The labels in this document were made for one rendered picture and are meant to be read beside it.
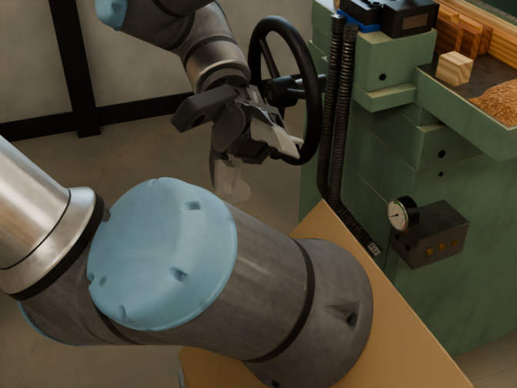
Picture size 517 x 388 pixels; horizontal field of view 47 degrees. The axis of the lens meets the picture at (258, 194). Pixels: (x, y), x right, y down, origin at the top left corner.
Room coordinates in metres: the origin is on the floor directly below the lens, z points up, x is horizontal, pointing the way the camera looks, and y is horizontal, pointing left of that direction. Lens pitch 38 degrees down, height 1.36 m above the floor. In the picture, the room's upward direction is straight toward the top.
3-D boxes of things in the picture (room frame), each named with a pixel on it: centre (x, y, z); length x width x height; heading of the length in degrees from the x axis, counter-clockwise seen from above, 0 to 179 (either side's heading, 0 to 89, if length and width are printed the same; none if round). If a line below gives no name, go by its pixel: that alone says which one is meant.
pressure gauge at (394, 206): (0.85, -0.27, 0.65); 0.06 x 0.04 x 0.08; 25
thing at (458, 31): (1.08, -0.30, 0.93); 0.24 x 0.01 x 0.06; 25
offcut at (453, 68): (0.91, -0.33, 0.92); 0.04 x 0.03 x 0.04; 31
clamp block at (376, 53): (1.01, -0.22, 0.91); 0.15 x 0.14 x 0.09; 25
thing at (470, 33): (1.06, -0.35, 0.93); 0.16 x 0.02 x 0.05; 25
